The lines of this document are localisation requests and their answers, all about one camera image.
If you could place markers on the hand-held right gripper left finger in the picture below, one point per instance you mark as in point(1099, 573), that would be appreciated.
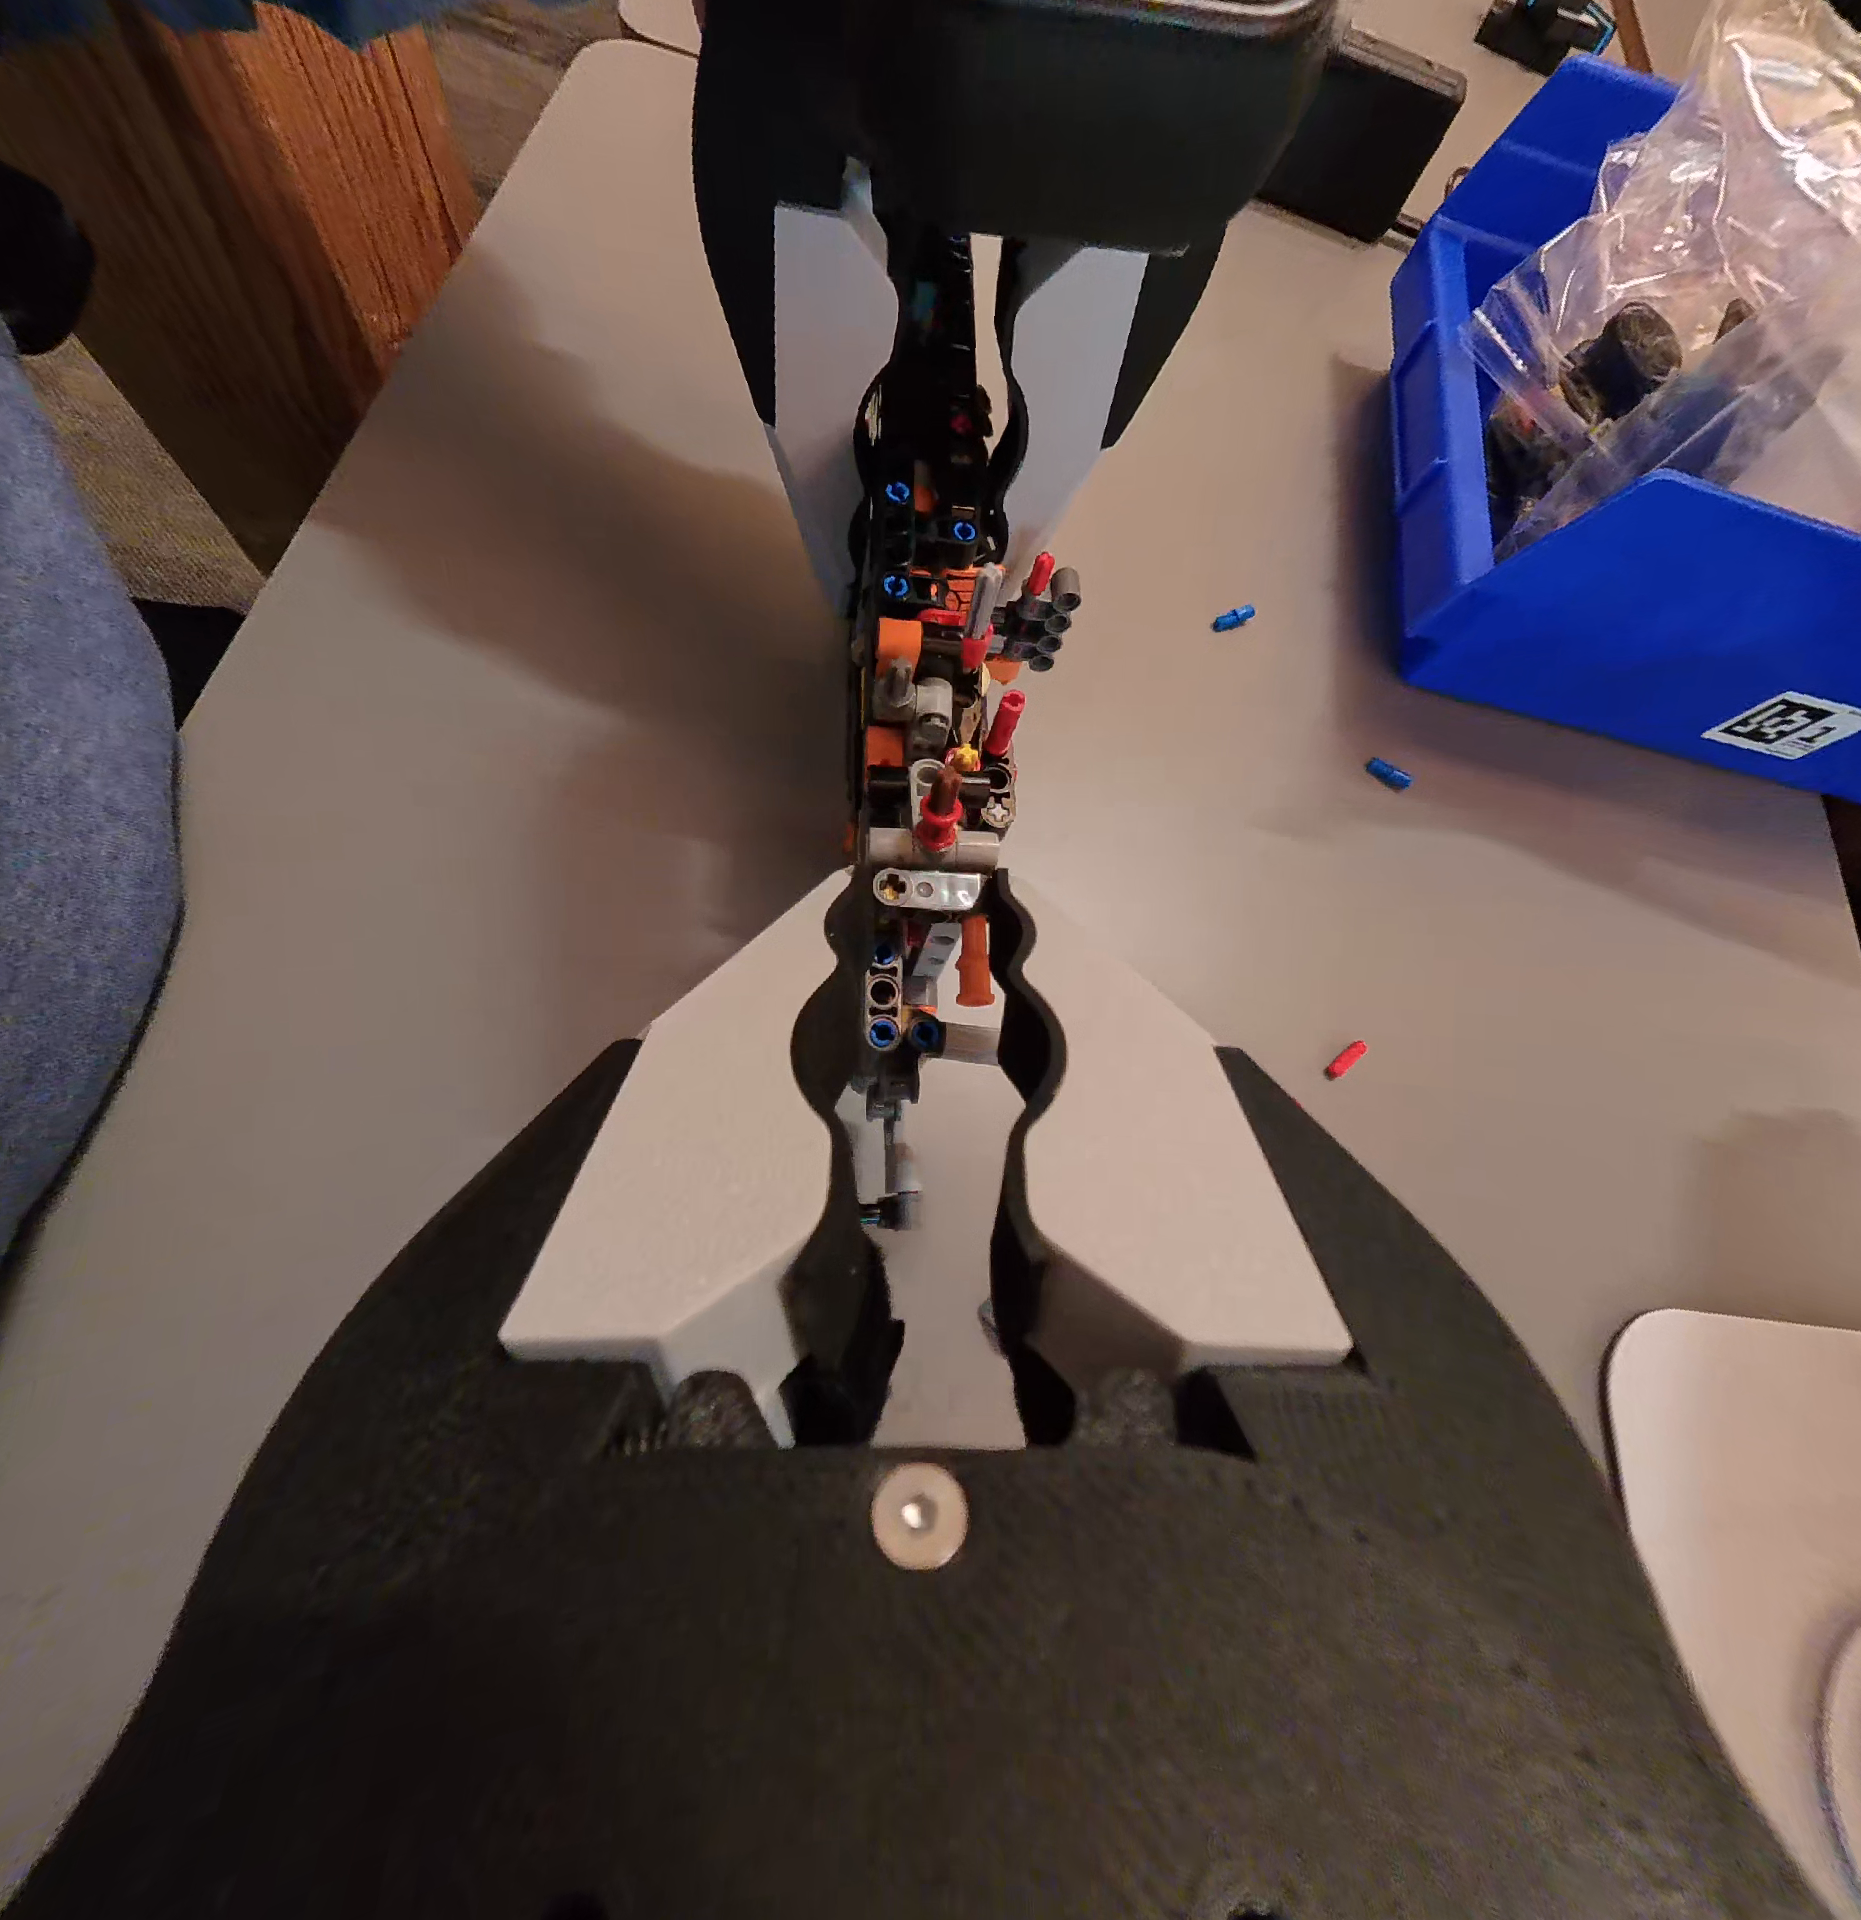
point(675, 1200)

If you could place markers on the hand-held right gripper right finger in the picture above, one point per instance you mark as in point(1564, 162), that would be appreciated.
point(1170, 1200)

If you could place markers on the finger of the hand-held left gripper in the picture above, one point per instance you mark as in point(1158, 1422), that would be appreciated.
point(1079, 374)
point(817, 374)

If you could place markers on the multicoloured lego model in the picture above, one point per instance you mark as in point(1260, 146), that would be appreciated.
point(944, 706)

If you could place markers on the person's left forearm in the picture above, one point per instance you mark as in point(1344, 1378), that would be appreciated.
point(360, 15)

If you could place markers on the flat black box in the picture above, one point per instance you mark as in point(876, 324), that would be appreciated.
point(1365, 129)

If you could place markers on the small black device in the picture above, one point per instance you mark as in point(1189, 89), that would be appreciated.
point(1544, 30)

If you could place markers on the wooden cabinet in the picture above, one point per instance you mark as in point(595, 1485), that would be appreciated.
point(271, 226)

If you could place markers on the blue storage bin white label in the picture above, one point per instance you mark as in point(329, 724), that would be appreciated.
point(1619, 630)

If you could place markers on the clear plastic parts bag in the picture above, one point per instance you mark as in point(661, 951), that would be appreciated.
point(1695, 270)

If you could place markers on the person's blue sweater torso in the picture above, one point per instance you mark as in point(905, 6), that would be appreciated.
point(59, 825)

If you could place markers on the black chair armrest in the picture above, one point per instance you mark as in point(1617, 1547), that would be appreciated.
point(22, 247)

